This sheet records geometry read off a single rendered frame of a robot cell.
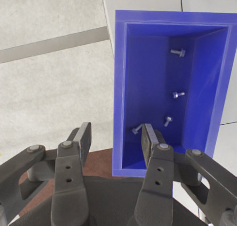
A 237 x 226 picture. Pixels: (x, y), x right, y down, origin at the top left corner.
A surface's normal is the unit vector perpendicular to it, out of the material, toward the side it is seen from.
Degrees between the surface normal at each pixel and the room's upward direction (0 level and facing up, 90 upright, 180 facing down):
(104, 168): 0
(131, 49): 0
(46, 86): 0
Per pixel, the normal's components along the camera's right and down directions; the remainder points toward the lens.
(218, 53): -1.00, 0.00
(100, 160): -0.01, 0.29
